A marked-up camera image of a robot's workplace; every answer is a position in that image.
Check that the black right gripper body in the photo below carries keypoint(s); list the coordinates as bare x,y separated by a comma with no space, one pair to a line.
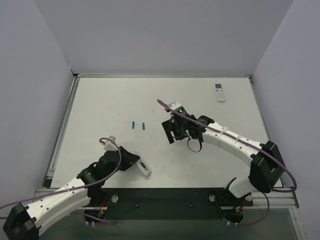
172,128

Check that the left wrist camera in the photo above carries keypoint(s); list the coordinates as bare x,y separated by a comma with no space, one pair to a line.
108,143

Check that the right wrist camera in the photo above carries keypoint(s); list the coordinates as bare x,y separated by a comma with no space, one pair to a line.
174,107

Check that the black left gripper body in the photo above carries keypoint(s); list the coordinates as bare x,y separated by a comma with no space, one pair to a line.
128,160

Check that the small white remote control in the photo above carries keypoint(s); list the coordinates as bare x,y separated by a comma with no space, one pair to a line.
219,92

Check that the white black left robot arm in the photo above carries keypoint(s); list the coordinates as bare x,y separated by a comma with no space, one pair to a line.
29,222

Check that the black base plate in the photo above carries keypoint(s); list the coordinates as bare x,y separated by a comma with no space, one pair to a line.
115,204

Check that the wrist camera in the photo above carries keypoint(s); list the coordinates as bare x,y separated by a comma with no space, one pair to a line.
174,107
108,143

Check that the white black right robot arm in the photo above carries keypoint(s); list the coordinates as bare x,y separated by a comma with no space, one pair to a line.
264,159

